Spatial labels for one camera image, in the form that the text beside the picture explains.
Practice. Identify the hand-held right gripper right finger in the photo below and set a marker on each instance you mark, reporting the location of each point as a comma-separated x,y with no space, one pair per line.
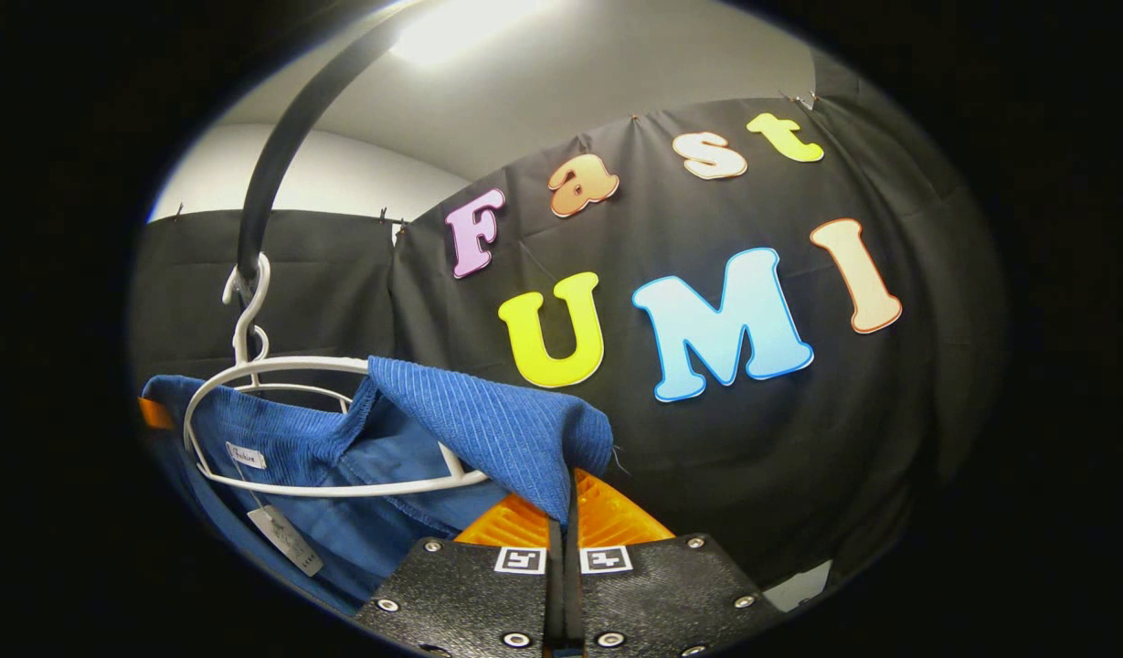
652,603

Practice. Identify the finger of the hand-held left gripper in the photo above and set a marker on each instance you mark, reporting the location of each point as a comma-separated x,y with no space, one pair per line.
154,413

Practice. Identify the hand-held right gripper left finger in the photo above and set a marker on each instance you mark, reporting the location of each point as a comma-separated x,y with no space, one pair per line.
470,603

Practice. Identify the black clothes rack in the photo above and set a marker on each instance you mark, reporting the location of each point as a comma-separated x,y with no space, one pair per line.
291,137

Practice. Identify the white storage box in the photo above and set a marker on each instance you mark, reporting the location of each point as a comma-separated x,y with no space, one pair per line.
799,587

